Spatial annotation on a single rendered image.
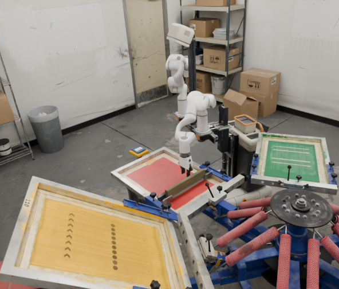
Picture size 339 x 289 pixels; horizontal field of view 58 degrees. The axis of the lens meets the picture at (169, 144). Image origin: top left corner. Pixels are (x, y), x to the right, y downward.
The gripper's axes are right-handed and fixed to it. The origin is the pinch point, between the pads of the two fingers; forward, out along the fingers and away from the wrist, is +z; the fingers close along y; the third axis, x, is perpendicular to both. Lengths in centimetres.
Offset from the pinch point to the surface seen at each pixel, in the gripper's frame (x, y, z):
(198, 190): -6.1, -6.4, 16.2
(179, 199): 10.7, -3.6, 16.2
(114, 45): -177, 367, -19
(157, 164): -8.6, 44.6, 16.4
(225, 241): 31, -62, -1
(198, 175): -11.5, -1.4, 7.9
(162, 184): 7.7, 18.4, 16.2
